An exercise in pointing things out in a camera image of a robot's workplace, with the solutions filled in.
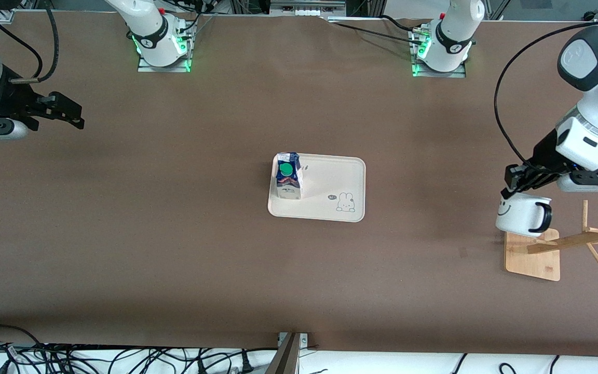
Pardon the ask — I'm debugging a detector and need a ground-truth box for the white smiley face mug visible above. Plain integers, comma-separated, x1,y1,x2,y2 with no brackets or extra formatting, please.
496,192,553,238

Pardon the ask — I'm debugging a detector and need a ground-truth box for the blue white milk carton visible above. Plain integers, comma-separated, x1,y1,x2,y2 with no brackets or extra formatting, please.
275,152,303,200

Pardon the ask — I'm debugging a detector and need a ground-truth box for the beige rabbit print tray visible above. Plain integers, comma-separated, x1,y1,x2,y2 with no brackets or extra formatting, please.
268,153,366,223

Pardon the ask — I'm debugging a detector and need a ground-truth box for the wooden mug stand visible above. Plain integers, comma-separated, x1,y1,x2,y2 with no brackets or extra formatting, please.
505,200,598,282

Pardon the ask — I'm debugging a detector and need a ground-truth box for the silver box with ports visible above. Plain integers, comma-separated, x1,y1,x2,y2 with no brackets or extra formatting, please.
270,0,347,17

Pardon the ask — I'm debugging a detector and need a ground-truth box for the aluminium profile bar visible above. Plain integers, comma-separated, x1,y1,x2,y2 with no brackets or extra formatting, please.
265,332,309,374

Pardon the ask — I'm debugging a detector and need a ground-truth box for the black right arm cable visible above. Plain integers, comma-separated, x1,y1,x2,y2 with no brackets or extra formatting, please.
10,0,60,85

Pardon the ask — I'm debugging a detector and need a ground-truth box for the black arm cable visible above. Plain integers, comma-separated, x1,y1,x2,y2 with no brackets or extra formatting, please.
494,21,598,167
10,0,60,85

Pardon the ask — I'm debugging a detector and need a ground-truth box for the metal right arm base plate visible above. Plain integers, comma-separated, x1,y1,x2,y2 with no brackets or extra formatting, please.
138,21,192,73

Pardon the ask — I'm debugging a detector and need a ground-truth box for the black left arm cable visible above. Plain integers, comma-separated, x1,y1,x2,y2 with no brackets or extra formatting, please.
494,21,598,167

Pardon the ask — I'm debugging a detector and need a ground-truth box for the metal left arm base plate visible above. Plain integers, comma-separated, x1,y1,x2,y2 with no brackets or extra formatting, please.
412,29,467,79

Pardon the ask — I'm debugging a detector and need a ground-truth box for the black cable on table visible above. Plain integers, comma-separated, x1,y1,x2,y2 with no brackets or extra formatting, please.
329,15,427,46

